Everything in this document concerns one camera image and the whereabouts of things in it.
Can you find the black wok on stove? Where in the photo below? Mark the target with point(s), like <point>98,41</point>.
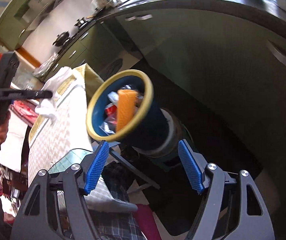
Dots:
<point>61,39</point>

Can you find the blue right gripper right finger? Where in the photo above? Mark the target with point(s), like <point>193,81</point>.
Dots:
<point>191,168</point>

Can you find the clear plastic water bottle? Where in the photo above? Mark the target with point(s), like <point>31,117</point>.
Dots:
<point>113,97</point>

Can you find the orange foam fruit net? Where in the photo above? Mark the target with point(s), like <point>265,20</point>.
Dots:
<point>126,107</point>

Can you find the dark floor mat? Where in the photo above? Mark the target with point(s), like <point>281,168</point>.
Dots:
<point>111,70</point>

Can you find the yellow rimmed blue trash bin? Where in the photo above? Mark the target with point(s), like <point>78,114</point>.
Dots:
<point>153,131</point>

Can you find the crushed red cola can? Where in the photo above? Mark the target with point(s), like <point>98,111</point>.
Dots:
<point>110,111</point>

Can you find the patterned tablecloth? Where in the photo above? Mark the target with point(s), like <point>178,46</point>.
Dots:
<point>55,146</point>

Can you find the white tissue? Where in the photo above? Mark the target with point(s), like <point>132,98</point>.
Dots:
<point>47,107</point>

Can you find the red checkered cloth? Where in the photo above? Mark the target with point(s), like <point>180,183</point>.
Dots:
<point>25,111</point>

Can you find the green kitchen cabinets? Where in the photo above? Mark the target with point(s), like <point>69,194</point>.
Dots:
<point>220,65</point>

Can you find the clear plastic bag on counter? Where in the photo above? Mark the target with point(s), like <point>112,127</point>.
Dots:
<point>44,68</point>

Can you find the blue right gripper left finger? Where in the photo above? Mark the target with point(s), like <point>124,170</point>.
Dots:
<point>93,165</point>

